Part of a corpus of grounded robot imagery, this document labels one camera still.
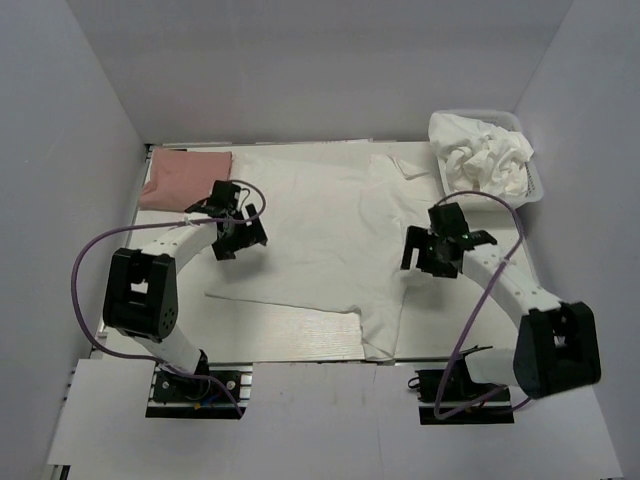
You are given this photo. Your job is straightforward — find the white plastic basket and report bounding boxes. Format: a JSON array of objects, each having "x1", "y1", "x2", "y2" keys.
[{"x1": 428, "y1": 109, "x2": 543, "y2": 211}]

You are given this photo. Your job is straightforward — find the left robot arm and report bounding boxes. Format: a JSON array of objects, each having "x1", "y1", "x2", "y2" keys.
[{"x1": 103, "y1": 180, "x2": 268, "y2": 399}]

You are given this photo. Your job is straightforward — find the crumpled white shirts in basket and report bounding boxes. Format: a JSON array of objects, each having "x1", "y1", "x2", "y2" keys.
[{"x1": 428, "y1": 113, "x2": 534, "y2": 198}]

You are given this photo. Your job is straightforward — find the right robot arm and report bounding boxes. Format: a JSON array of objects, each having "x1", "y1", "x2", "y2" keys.
[{"x1": 401, "y1": 203, "x2": 602, "y2": 399}]

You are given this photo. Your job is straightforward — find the folded pink t shirt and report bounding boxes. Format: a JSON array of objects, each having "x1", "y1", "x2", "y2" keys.
[{"x1": 138, "y1": 148, "x2": 232, "y2": 212}]

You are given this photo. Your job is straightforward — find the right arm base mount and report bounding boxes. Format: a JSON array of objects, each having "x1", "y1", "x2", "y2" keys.
[{"x1": 407, "y1": 369, "x2": 514, "y2": 426}]

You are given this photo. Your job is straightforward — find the white t shirt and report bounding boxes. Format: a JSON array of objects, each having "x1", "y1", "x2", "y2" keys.
[{"x1": 205, "y1": 155, "x2": 434, "y2": 361}]

